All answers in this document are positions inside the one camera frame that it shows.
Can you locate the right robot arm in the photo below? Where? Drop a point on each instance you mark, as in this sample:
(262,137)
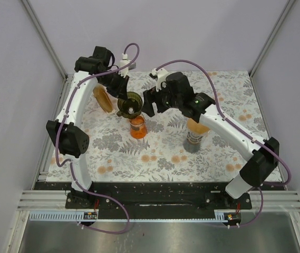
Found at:
(259,153)

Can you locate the floral tablecloth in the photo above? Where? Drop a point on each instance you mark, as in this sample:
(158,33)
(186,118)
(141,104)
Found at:
(114,155)

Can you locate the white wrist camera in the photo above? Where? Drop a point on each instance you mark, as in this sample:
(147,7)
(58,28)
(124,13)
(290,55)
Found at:
(160,76)
(125,65)

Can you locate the dark green dripper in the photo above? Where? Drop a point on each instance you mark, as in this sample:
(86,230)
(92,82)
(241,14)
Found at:
(131,107)

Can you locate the brown paper coffee filter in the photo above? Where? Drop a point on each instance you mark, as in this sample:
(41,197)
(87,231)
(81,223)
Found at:
(197,126)

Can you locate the brown coffee filter stack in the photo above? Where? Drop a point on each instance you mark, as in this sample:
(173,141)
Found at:
(103,99)

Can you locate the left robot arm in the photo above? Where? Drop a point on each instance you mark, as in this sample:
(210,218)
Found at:
(71,143)

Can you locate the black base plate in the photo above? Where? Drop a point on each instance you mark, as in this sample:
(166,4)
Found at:
(196,194)

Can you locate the white slotted cable duct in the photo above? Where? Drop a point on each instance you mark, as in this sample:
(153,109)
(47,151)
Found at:
(82,216)

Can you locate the glass coffee carafe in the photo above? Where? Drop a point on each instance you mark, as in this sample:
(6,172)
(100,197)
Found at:
(191,147)

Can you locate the glass of orange liquid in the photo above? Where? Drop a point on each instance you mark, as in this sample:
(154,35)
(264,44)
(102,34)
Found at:
(138,129)

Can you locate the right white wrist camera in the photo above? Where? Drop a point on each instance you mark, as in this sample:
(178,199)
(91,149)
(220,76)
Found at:
(160,76)

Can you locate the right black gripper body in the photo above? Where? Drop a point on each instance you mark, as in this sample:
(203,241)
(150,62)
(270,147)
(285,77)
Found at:
(164,100)

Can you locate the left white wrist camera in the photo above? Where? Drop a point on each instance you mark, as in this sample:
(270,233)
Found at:
(125,65)

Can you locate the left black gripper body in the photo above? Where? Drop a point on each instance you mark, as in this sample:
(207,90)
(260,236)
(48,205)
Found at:
(114,83)

